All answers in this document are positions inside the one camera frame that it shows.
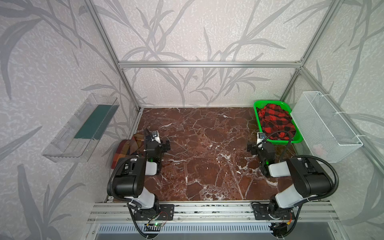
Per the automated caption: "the white wire mesh basket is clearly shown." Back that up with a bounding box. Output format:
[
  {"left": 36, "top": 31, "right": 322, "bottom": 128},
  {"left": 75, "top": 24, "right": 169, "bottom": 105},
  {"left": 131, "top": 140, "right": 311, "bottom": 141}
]
[{"left": 291, "top": 91, "right": 363, "bottom": 163}]

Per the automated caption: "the clear plastic wall tray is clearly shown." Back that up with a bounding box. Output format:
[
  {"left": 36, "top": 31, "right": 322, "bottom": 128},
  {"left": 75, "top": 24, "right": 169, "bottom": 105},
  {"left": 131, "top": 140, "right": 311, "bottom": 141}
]
[{"left": 42, "top": 94, "right": 120, "bottom": 163}]

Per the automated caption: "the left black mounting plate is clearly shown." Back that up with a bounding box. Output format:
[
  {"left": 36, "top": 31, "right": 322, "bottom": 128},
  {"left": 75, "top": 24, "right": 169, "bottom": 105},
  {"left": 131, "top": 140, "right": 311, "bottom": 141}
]
[{"left": 134, "top": 204, "right": 175, "bottom": 221}]

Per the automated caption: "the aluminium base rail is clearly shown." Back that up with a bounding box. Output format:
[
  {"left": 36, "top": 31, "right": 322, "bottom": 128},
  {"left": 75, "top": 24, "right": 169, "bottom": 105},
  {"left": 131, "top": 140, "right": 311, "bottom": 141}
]
[{"left": 87, "top": 201, "right": 341, "bottom": 224}]

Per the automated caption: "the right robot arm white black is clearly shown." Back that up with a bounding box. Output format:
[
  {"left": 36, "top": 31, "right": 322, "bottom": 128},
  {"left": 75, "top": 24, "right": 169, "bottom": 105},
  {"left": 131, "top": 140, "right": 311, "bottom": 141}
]
[{"left": 247, "top": 142, "right": 340, "bottom": 217}]

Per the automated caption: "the aluminium frame crossbar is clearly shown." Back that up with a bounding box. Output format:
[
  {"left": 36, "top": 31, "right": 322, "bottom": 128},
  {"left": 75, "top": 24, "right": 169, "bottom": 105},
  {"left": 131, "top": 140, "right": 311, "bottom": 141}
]
[{"left": 118, "top": 61, "right": 302, "bottom": 69}]

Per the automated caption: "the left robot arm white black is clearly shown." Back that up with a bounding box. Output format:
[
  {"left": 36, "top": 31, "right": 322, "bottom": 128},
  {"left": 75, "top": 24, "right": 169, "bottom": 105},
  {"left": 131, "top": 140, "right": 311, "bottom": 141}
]
[{"left": 107, "top": 140, "right": 171, "bottom": 214}]

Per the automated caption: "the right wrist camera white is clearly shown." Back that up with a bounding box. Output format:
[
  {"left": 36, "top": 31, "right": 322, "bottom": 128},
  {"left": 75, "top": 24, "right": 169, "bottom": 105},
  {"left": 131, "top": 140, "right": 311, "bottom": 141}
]
[{"left": 257, "top": 132, "right": 267, "bottom": 148}]

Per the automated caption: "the red black plaid shirt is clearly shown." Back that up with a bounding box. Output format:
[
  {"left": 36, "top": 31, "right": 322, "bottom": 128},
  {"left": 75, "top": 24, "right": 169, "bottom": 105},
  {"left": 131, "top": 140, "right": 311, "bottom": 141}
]
[{"left": 257, "top": 104, "right": 297, "bottom": 141}]

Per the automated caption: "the folded multicolour plaid shirt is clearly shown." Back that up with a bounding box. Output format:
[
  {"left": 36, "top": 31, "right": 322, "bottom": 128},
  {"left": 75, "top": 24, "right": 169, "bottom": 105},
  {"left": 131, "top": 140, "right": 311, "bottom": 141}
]
[{"left": 111, "top": 134, "right": 145, "bottom": 169}]

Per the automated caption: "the black mounting plate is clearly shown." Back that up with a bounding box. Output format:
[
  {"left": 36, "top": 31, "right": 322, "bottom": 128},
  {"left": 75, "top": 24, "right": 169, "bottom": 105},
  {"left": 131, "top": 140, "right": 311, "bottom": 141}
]
[
  {"left": 251, "top": 202, "right": 296, "bottom": 221},
  {"left": 134, "top": 204, "right": 175, "bottom": 221}
]

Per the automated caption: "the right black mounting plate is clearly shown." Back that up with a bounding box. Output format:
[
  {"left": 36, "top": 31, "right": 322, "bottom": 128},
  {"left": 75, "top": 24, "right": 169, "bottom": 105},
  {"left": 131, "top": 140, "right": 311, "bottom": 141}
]
[{"left": 251, "top": 202, "right": 296, "bottom": 221}]

